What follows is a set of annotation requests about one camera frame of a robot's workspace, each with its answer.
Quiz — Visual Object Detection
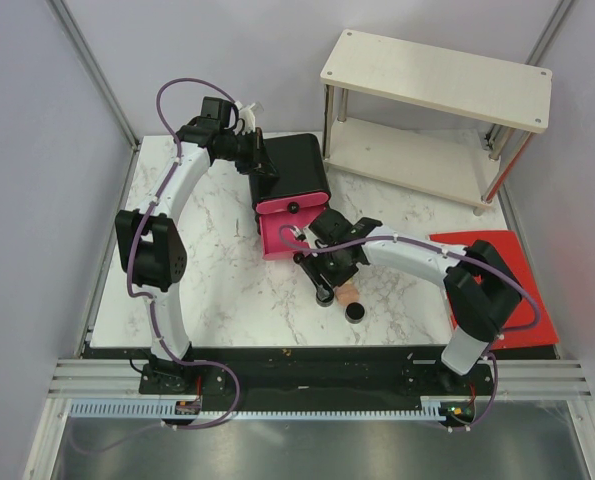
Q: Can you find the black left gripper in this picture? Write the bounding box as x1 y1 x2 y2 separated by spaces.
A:
218 131 279 181

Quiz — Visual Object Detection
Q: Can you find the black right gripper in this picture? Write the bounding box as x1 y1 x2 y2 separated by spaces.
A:
299 243 359 300

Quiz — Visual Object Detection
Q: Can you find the black round jar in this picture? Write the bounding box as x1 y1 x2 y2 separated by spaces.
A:
344 302 366 324
316 292 335 307

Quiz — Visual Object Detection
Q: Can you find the black drawer cabinet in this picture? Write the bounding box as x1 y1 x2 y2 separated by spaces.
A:
249 133 331 209

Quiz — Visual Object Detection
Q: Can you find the pink top drawer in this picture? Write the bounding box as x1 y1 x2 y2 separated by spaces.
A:
254 191 330 215

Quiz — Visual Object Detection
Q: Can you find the pink drawer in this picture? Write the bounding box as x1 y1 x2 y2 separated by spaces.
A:
258 204 328 263
254 191 330 215

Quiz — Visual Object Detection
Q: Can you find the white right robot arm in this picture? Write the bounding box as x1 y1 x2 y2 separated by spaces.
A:
279 209 527 394

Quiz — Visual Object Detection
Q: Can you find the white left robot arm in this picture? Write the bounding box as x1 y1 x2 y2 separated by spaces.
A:
115 100 278 393

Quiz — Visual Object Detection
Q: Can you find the red board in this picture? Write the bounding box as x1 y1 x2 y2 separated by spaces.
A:
429 230 559 350

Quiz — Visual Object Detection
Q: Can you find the white two-tier shelf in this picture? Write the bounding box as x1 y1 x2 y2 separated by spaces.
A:
320 29 553 213

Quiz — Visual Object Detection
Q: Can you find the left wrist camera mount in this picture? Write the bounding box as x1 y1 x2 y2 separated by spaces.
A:
235 101 264 133

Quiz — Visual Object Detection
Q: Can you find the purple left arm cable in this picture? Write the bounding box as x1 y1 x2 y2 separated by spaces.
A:
66 77 251 454

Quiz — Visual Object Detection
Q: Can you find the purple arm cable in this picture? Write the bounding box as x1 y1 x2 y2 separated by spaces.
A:
279 223 543 432
66 77 251 454

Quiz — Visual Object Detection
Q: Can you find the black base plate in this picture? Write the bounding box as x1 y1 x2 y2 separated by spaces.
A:
79 344 561 414

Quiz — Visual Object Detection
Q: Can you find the white cable duct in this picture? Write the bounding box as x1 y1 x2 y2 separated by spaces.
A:
68 398 476 421

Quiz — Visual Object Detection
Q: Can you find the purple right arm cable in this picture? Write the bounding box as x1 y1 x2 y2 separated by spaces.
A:
279 223 543 432

